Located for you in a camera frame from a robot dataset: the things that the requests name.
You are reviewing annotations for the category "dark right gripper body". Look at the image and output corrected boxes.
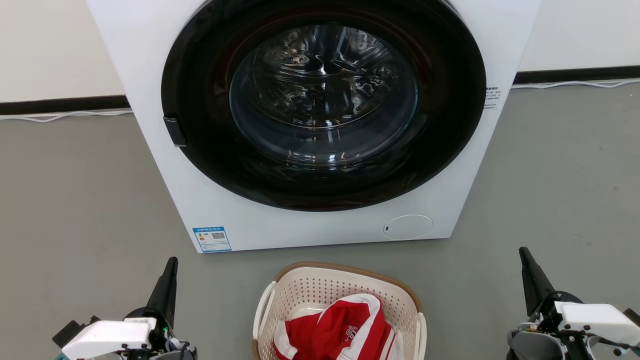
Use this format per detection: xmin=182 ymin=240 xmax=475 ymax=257
xmin=506 ymin=290 xmax=602 ymax=360

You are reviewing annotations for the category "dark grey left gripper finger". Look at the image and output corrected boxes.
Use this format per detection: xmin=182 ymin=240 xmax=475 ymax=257
xmin=145 ymin=257 xmax=179 ymax=329

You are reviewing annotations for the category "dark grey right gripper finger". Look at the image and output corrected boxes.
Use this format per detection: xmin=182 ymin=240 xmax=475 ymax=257
xmin=518 ymin=246 xmax=556 ymax=317

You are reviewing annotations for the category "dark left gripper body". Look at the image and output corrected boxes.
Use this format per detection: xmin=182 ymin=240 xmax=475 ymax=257
xmin=124 ymin=306 xmax=199 ymax=360

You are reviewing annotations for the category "cream perforated laundry basket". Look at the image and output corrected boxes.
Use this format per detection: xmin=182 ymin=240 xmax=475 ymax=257
xmin=252 ymin=261 xmax=428 ymax=360

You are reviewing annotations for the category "blue energy label sticker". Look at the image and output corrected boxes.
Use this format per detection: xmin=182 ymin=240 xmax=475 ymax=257
xmin=192 ymin=226 xmax=233 ymax=253

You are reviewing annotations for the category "round white filter cover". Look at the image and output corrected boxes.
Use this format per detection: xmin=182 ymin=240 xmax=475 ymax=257
xmin=383 ymin=214 xmax=434 ymax=241

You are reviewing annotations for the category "red and white garment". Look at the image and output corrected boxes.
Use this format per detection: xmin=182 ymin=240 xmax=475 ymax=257
xmin=273 ymin=293 xmax=405 ymax=360

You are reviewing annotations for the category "white front-load washing machine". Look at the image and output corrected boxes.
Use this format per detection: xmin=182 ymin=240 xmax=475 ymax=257
xmin=86 ymin=0 xmax=543 ymax=254

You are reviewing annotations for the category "round black glass washer door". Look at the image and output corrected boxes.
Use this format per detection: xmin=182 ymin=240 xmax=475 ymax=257
xmin=161 ymin=0 xmax=487 ymax=212

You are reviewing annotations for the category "black washer door handle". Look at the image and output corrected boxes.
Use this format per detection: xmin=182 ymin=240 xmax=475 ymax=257
xmin=163 ymin=116 xmax=188 ymax=148

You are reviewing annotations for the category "white floor cable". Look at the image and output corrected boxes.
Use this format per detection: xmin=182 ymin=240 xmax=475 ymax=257
xmin=0 ymin=109 xmax=134 ymax=124
xmin=511 ymin=78 xmax=640 ymax=90

